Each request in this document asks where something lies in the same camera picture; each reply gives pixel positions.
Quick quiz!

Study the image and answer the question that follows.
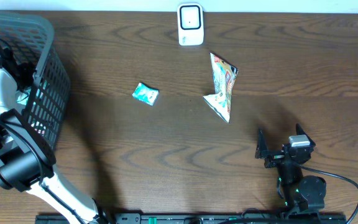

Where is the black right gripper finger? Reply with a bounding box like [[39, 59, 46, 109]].
[[295, 123, 316, 147], [255, 129, 269, 159]]

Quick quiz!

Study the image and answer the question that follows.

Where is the yellow snack chip bag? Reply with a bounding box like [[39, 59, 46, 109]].
[[203, 53, 238, 123]]

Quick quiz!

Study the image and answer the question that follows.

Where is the teal small snack packet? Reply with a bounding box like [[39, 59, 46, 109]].
[[132, 83, 159, 106]]

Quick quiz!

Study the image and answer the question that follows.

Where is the teal long snack packet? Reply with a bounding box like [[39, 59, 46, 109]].
[[16, 88, 31, 106]]

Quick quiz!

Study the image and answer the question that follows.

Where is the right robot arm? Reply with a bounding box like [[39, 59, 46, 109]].
[[255, 124, 326, 219]]

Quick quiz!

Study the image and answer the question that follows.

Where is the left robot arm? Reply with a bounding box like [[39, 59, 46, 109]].
[[0, 38, 111, 223]]

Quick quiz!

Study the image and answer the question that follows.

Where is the white barcode scanner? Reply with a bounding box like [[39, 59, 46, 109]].
[[177, 3, 204, 46]]

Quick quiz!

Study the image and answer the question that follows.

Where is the black plastic mesh basket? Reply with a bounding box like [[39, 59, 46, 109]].
[[0, 11, 70, 192]]

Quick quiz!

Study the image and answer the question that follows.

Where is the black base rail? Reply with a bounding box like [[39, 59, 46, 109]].
[[35, 212, 347, 224]]

